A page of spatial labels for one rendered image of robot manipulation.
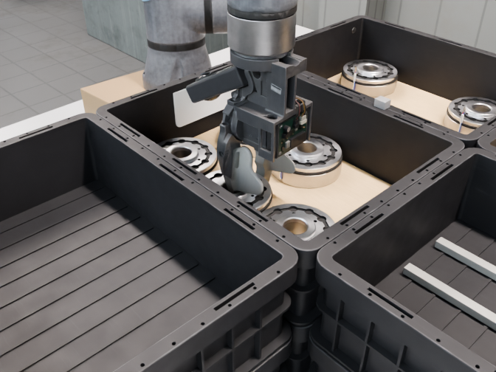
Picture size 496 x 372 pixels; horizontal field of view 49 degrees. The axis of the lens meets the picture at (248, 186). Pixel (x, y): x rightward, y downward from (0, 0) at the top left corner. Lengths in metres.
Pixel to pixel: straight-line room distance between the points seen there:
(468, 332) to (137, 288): 0.36
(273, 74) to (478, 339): 0.35
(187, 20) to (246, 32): 0.49
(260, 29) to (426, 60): 0.54
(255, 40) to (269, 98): 0.07
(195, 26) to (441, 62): 0.46
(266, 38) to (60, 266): 0.35
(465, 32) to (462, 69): 1.92
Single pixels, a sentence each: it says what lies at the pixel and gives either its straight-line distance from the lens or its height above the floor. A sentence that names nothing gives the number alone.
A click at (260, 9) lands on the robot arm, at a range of 0.57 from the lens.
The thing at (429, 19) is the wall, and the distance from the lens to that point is 3.03.
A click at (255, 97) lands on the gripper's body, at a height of 0.99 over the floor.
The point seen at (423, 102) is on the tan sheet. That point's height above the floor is 0.83.
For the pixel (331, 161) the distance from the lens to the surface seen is 0.77.
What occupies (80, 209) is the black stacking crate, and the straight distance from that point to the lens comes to 0.76.
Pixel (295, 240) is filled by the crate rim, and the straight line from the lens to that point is 0.53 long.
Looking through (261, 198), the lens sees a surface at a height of 0.86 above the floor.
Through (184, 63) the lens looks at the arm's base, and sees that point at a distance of 1.09.
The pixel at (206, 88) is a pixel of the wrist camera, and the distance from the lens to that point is 0.68.
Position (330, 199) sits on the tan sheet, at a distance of 0.75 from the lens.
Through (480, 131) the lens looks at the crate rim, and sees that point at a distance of 0.76.
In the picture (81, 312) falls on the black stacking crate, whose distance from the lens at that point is 0.62.
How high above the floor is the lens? 1.28
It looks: 35 degrees down
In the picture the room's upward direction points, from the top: straight up
